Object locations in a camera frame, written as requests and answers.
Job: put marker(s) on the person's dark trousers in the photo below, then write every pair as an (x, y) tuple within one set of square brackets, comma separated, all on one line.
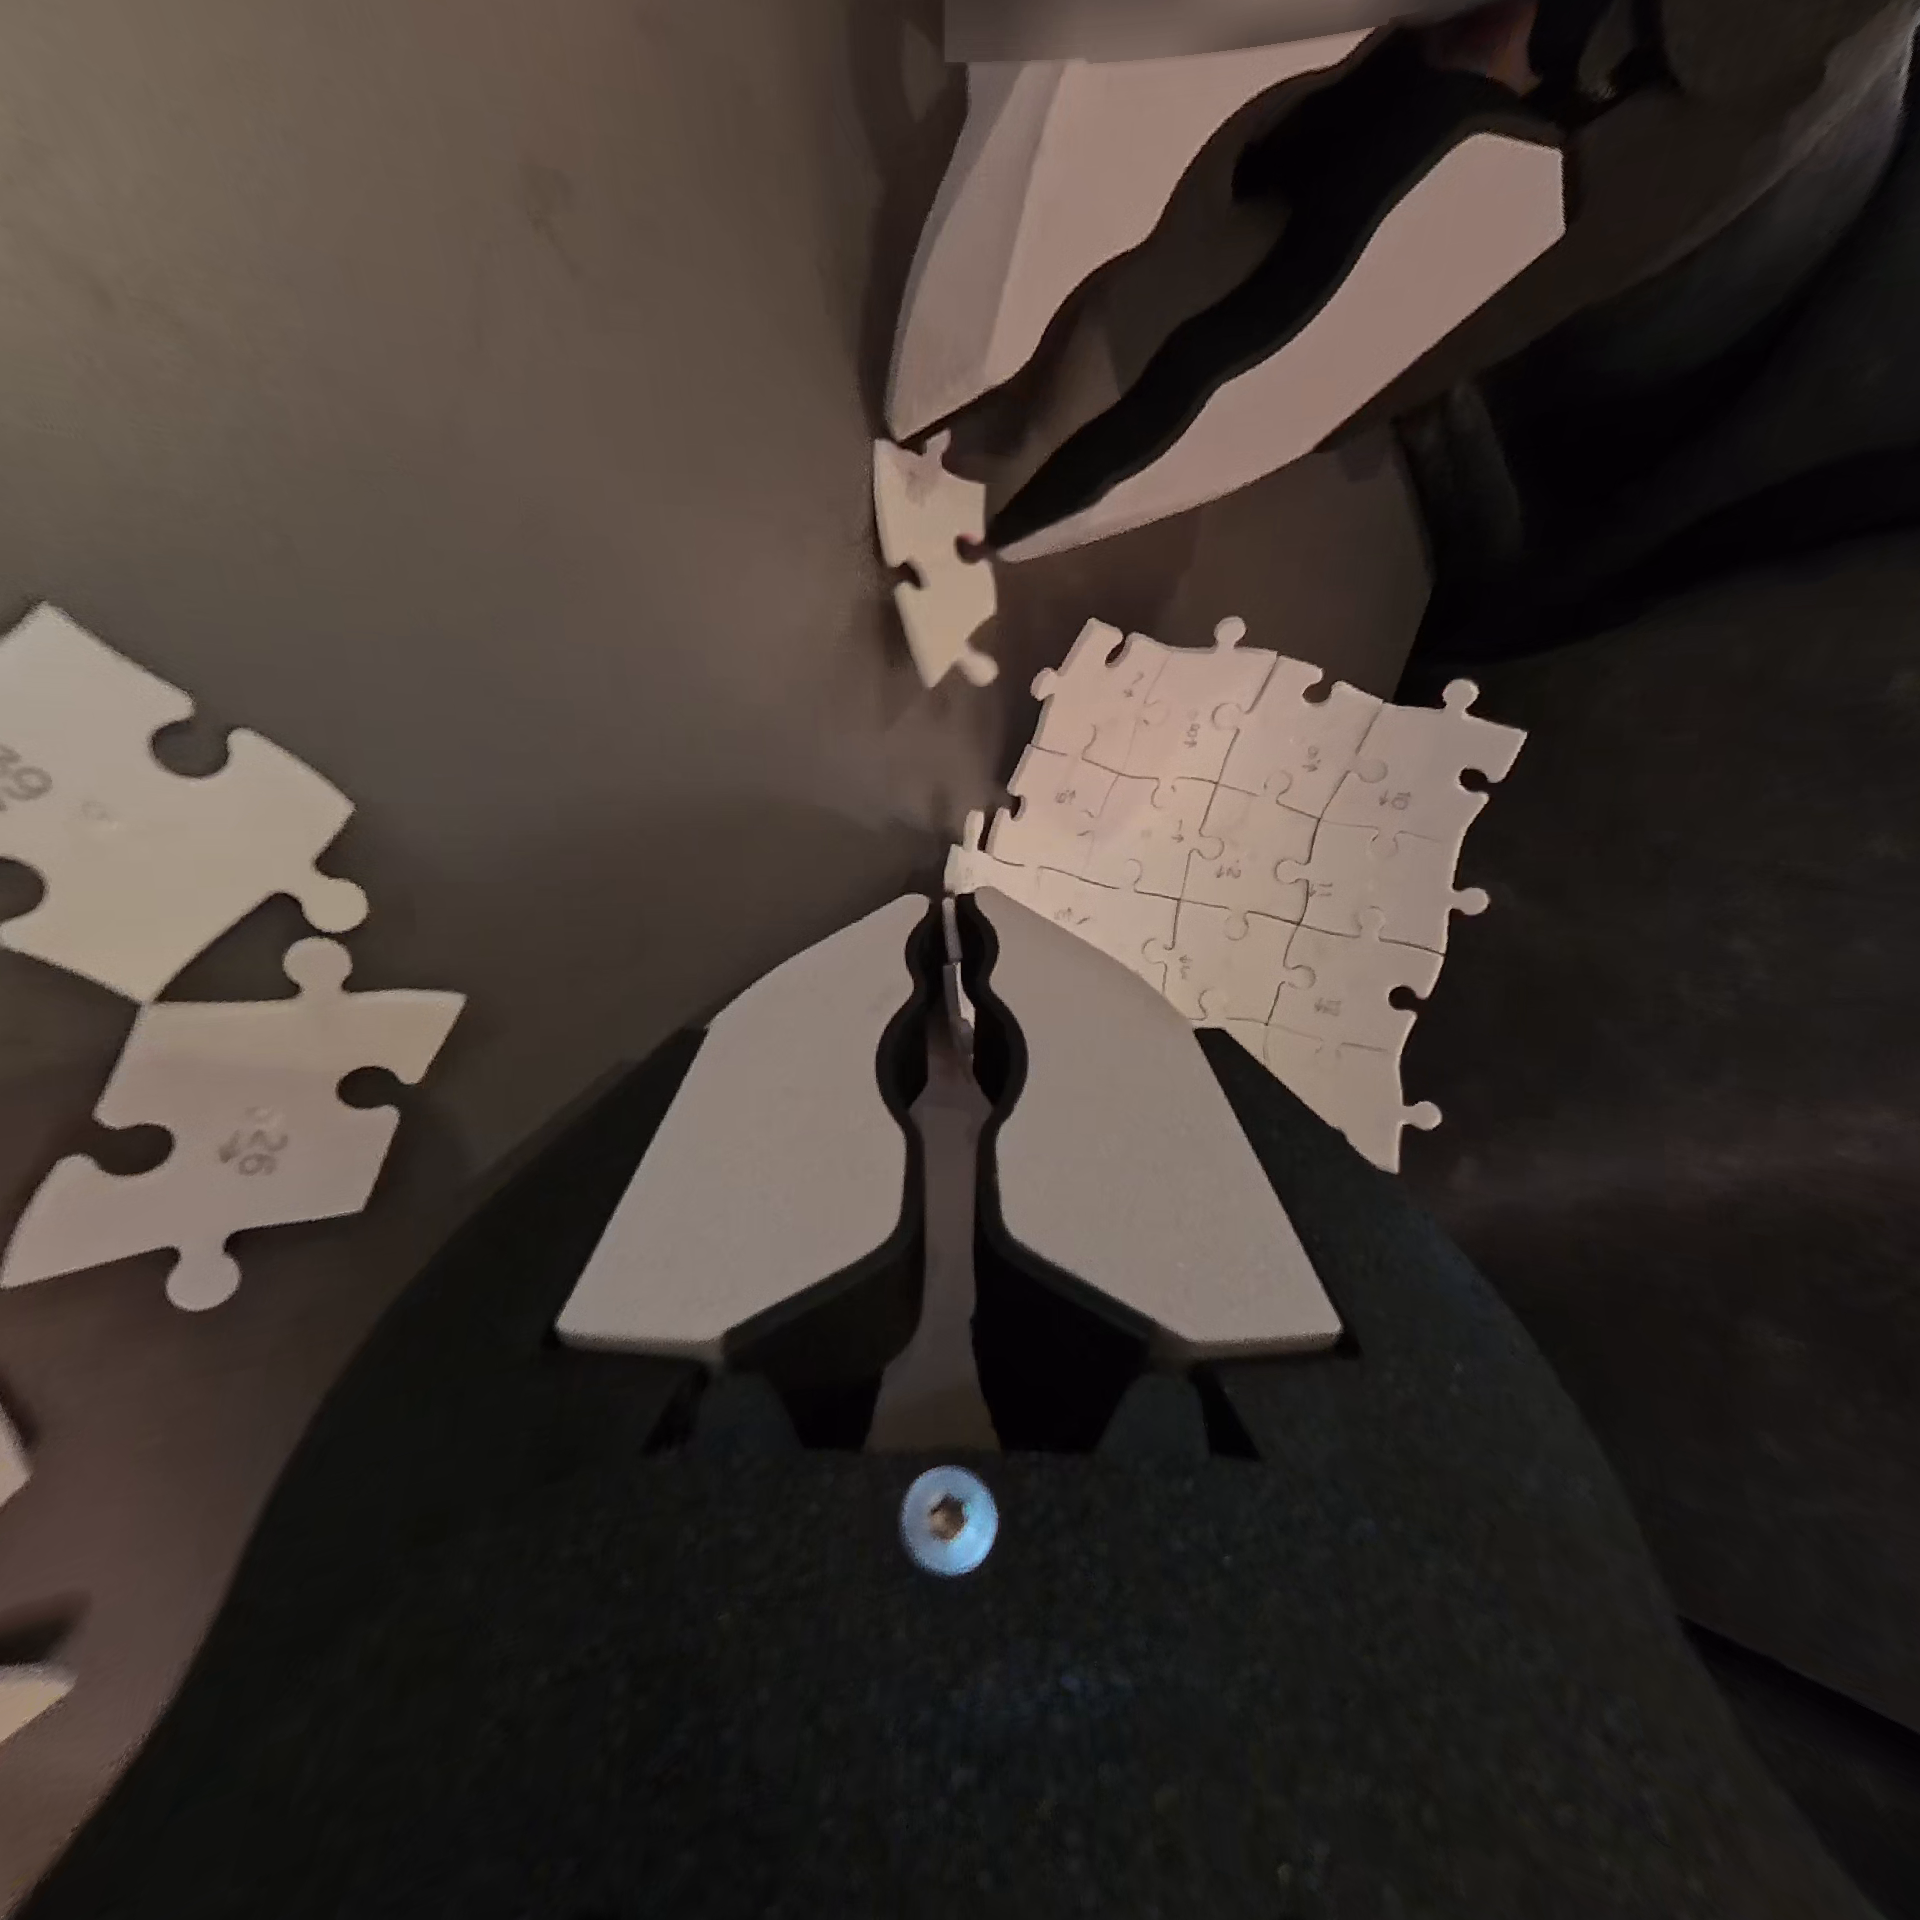
[(1727, 1050)]

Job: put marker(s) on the single white puzzle piece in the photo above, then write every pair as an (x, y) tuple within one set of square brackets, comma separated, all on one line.
[(938, 599)]

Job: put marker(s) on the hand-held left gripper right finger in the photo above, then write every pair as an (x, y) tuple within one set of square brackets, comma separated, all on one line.
[(1140, 1187)]

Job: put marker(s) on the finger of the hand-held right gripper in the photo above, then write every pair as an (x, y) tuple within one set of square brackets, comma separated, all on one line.
[(1020, 227), (1397, 331)]

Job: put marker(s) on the group of puzzle pieces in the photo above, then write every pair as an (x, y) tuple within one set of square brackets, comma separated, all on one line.
[(226, 1154)]

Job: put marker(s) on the partly built puzzle ball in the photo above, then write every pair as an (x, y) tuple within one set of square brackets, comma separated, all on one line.
[(1275, 840)]

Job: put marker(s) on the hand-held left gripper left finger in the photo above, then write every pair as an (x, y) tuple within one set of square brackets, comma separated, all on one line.
[(750, 1170)]

